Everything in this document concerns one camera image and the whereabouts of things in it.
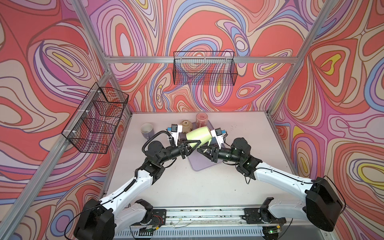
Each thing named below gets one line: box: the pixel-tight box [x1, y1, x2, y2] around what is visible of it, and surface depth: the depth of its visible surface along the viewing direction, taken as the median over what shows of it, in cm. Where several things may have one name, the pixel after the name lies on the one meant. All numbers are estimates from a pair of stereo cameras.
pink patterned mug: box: [196, 111, 209, 128], surface depth 103 cm
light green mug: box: [186, 126, 212, 148], surface depth 67 cm
